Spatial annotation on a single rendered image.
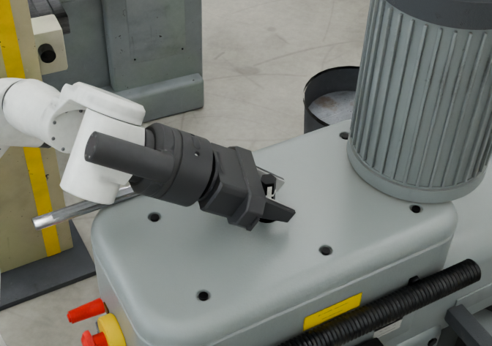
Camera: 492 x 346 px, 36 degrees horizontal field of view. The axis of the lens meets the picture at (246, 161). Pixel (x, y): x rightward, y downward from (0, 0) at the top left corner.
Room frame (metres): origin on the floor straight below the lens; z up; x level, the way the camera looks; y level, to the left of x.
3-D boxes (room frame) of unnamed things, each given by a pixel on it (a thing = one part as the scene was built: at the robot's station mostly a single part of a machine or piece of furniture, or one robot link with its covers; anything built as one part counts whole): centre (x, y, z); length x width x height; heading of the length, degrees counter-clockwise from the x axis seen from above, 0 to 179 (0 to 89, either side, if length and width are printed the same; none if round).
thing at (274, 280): (0.71, -0.04, 1.81); 0.47 x 0.26 x 0.16; 120
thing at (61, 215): (0.73, 0.17, 1.89); 0.24 x 0.04 x 0.01; 120
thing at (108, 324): (0.59, 0.17, 1.76); 0.06 x 0.02 x 0.06; 30
